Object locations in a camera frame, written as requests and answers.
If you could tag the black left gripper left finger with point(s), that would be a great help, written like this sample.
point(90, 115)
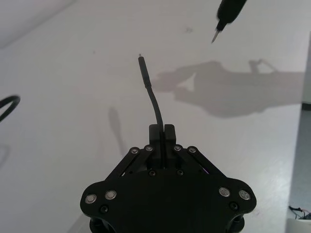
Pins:
point(155, 145)

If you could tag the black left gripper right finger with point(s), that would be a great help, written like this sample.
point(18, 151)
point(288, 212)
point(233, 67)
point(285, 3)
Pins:
point(170, 145)

